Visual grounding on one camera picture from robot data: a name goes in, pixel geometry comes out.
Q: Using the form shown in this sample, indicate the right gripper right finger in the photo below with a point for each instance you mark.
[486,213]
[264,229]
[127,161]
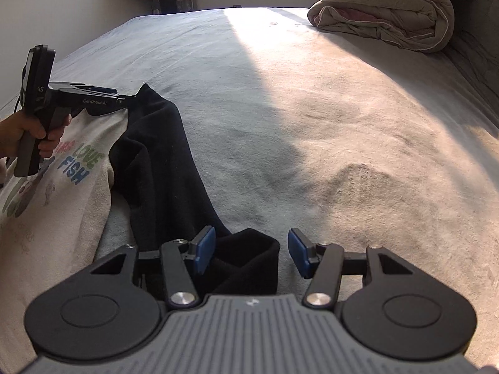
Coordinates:
[321,265]

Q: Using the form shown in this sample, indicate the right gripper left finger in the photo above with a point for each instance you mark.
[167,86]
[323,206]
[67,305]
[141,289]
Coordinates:
[181,262]

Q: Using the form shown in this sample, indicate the beige black raglan sweatshirt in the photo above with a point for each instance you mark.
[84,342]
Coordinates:
[52,222]

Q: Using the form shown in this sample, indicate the person's left hand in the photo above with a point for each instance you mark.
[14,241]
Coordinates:
[13,127]

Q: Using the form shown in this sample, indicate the grey bed sheet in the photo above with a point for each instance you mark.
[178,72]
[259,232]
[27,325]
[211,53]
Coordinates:
[352,140]

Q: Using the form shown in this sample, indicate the quilted beige headboard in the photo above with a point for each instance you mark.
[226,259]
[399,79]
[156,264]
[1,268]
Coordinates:
[473,49]

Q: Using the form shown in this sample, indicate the folded beige pink comforter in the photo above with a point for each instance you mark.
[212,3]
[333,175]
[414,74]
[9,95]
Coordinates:
[416,25]

